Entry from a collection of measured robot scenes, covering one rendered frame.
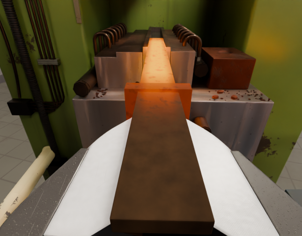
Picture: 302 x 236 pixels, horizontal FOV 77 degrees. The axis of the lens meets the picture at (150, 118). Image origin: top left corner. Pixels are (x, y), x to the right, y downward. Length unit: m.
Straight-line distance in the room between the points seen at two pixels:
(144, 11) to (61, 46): 0.40
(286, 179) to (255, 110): 1.36
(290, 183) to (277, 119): 1.05
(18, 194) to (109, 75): 0.40
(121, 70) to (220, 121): 0.23
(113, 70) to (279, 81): 0.46
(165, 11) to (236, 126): 0.59
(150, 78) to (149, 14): 0.70
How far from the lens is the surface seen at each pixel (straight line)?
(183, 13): 0.87
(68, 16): 0.56
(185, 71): 0.40
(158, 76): 0.18
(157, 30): 0.79
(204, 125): 0.35
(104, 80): 0.42
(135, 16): 0.87
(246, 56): 0.45
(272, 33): 0.60
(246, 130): 0.43
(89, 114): 0.39
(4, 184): 1.72
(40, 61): 0.60
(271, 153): 0.80
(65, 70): 0.60
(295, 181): 1.76
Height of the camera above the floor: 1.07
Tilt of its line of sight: 30 degrees down
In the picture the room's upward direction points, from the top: straight up
